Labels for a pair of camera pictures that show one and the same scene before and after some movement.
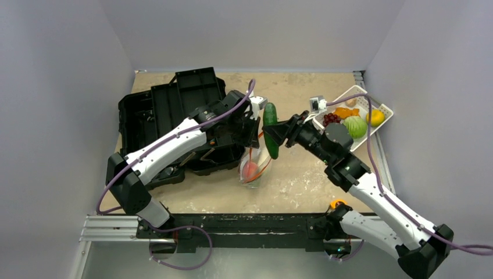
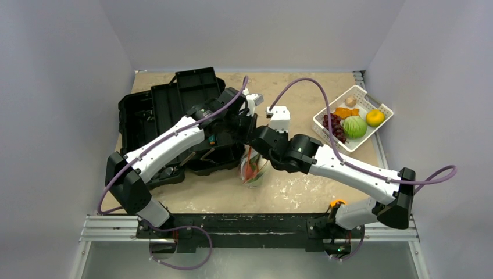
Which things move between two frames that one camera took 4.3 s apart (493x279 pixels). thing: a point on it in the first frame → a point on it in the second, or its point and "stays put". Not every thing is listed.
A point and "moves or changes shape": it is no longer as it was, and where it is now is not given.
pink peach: [249, 170] stays put
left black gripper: [252, 138] stays put
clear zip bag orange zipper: [254, 161] stays put
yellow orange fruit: [377, 117] stays put
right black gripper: [293, 131] → [260, 140]
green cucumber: [270, 118] moves or changes shape
